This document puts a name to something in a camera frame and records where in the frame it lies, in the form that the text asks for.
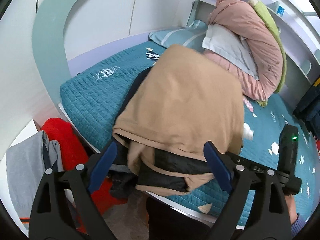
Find white pillow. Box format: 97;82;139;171
202;24;260;80

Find pink folded quilt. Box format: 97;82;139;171
204;0;287;102

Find mint green bed frame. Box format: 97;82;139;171
32;0;320;230

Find yellow and navy puffer jacket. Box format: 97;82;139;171
292;75;320;138

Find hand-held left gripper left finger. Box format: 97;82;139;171
29;140;118;240

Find grey garment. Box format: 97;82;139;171
5;130;64;227

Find person's right forearm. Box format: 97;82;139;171
285;194;307;238

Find red cloth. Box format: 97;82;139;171
41;117;128;228

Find tan button jacket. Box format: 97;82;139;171
110;44;245;198

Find white wall shelf unit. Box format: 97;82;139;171
192;0;320;85

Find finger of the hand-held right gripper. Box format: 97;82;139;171
225;151;283;180

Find green folded quilt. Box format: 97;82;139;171
247;0;287;108

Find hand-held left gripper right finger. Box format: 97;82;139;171
203;141;292;240

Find teal quilted bedspread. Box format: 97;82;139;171
59;42;318;229

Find teal striped pillow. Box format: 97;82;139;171
148;19;209;50

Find person's dark trousers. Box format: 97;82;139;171
146;196;215;240

